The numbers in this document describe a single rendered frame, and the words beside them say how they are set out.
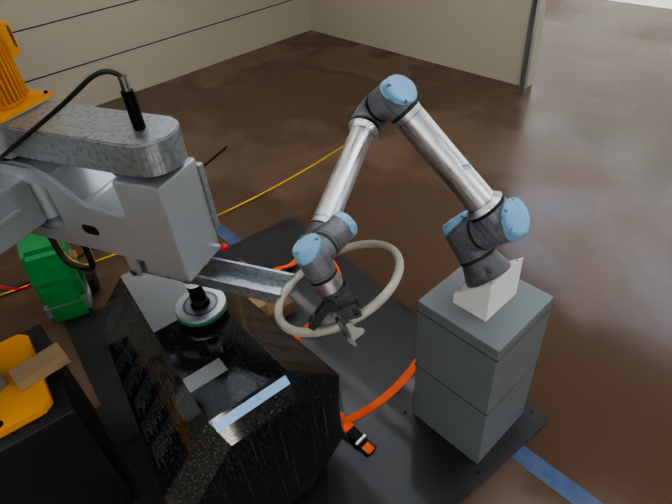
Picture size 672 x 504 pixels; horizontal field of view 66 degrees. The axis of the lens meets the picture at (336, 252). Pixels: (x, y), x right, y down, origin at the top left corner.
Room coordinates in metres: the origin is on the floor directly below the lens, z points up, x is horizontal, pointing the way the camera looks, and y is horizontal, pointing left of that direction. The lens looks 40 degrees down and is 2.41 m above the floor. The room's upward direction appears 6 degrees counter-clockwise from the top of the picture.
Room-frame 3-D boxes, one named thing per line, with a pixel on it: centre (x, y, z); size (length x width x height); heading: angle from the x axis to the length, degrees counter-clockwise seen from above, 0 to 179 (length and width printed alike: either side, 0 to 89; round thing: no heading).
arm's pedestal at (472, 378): (1.49, -0.60, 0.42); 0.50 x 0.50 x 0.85; 39
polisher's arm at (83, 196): (1.78, 0.94, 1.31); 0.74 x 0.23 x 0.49; 64
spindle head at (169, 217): (1.63, 0.67, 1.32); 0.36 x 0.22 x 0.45; 64
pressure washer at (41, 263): (2.64, 1.84, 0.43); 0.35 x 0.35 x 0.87; 18
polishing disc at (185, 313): (1.59, 0.60, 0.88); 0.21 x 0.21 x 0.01
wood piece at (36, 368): (1.40, 1.25, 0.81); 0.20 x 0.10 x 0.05; 131
